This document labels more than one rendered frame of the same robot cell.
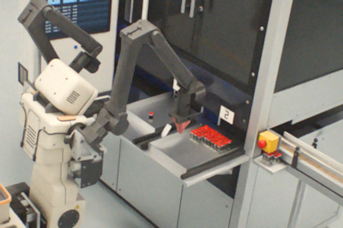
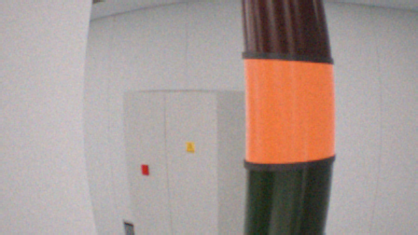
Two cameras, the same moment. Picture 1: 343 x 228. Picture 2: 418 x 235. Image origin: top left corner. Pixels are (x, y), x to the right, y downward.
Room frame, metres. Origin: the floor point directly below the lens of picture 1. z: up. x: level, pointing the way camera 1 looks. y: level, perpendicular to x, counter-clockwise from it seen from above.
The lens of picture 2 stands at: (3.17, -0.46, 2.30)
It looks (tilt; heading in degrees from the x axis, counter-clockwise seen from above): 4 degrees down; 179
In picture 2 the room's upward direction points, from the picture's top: 1 degrees counter-clockwise
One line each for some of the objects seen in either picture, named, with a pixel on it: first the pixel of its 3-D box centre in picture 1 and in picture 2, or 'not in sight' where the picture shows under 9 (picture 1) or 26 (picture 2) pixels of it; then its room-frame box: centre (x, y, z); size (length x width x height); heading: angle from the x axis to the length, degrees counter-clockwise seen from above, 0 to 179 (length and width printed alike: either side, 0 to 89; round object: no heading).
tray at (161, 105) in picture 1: (163, 111); not in sight; (2.94, 0.03, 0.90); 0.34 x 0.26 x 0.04; 135
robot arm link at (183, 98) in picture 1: (185, 96); not in sight; (2.45, -0.05, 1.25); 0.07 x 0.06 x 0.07; 133
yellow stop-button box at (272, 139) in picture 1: (269, 141); not in sight; (2.61, -0.46, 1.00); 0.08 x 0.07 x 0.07; 135
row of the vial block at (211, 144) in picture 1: (207, 141); not in sight; (2.69, -0.19, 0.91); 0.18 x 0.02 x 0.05; 45
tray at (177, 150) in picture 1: (193, 147); not in sight; (2.63, -0.13, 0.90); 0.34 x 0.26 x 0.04; 135
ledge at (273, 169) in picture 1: (272, 162); not in sight; (2.62, -0.50, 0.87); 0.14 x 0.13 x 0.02; 135
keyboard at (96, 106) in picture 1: (82, 109); not in sight; (3.00, 0.46, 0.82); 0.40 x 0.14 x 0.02; 128
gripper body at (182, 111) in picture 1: (182, 108); not in sight; (2.45, -0.05, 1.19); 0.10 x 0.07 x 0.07; 135
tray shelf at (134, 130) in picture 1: (174, 134); not in sight; (2.77, -0.03, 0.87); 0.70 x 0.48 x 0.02; 45
